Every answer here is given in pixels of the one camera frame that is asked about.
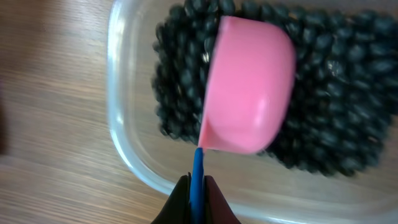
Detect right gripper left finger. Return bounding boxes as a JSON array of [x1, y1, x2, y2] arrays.
[[151, 173, 191, 224]]

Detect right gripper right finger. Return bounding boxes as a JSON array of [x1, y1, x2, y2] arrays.
[[205, 175, 241, 224]]

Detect pink scoop blue handle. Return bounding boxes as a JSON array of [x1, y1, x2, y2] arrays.
[[189, 16, 296, 223]]

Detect clear plastic container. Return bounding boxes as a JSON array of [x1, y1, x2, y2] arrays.
[[107, 1, 397, 223]]

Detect black beans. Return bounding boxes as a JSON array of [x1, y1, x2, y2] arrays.
[[152, 0, 397, 177]]

